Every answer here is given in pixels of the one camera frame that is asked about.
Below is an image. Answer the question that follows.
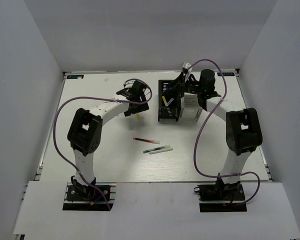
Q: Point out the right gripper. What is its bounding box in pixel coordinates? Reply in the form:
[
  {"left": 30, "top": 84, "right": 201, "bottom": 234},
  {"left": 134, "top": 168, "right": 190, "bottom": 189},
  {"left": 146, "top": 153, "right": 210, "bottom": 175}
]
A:
[{"left": 163, "top": 72, "right": 205, "bottom": 100}]

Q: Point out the yellow capped white marker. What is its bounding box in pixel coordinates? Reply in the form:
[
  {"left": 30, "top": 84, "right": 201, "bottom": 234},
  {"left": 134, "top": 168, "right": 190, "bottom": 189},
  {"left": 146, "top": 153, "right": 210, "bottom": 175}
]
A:
[{"left": 162, "top": 96, "right": 174, "bottom": 107}]

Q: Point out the red orange pen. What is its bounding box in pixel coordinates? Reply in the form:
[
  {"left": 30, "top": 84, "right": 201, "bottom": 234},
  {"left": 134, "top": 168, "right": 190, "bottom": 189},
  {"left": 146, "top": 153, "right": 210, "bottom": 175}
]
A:
[{"left": 133, "top": 137, "right": 160, "bottom": 145}]

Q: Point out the pale yellow capped marker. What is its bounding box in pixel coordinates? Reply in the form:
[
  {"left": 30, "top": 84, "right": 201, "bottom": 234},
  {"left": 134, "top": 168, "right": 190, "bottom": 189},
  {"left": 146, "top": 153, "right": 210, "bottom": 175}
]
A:
[{"left": 149, "top": 147, "right": 174, "bottom": 155}]

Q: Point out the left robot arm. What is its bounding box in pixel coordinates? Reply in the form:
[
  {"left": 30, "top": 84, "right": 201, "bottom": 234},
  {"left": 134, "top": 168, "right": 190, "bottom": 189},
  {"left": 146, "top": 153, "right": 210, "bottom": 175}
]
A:
[{"left": 67, "top": 79, "right": 149, "bottom": 200}]

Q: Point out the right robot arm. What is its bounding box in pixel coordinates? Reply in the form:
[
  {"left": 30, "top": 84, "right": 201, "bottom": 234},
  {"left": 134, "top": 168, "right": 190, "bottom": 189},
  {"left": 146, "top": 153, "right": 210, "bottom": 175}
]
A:
[{"left": 179, "top": 69, "right": 263, "bottom": 200}]

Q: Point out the black slotted organizer box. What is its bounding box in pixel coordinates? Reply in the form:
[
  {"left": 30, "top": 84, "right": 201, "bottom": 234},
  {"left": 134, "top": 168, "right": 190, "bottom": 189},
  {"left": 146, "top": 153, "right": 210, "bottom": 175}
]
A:
[{"left": 157, "top": 79, "right": 181, "bottom": 122}]

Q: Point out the white slotted organizer box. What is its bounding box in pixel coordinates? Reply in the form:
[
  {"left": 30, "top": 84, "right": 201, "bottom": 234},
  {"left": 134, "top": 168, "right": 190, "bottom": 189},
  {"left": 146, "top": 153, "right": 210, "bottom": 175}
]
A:
[{"left": 179, "top": 93, "right": 203, "bottom": 122}]

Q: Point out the green capped marker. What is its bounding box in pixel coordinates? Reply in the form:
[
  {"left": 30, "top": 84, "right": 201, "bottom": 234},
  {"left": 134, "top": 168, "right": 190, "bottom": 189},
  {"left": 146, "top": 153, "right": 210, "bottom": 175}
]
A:
[{"left": 143, "top": 145, "right": 171, "bottom": 154}]

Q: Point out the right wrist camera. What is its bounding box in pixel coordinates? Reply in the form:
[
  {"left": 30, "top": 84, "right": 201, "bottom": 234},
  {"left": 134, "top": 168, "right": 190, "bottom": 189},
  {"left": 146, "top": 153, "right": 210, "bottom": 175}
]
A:
[{"left": 180, "top": 62, "right": 192, "bottom": 73}]

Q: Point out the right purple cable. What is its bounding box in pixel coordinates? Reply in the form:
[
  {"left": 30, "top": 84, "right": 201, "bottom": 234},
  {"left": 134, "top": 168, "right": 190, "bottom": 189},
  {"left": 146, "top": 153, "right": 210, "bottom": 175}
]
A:
[{"left": 187, "top": 58, "right": 261, "bottom": 206}]

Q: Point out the purple cable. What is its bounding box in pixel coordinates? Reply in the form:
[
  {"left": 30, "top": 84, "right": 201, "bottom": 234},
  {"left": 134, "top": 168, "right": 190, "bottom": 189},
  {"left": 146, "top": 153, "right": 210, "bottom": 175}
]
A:
[
  {"left": 187, "top": 58, "right": 261, "bottom": 206},
  {"left": 52, "top": 79, "right": 153, "bottom": 210}
]

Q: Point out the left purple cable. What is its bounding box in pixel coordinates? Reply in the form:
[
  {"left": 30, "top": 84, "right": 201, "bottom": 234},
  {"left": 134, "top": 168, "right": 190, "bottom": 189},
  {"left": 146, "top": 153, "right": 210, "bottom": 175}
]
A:
[{"left": 52, "top": 79, "right": 153, "bottom": 210}]

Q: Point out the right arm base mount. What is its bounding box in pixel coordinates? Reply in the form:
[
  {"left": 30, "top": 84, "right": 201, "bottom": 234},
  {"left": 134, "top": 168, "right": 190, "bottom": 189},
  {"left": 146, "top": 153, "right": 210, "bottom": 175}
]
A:
[{"left": 193, "top": 178, "right": 247, "bottom": 213}]

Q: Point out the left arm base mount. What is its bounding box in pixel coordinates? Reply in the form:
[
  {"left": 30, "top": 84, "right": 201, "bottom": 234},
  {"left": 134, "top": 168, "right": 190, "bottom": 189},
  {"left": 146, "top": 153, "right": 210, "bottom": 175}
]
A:
[{"left": 62, "top": 182, "right": 117, "bottom": 212}]

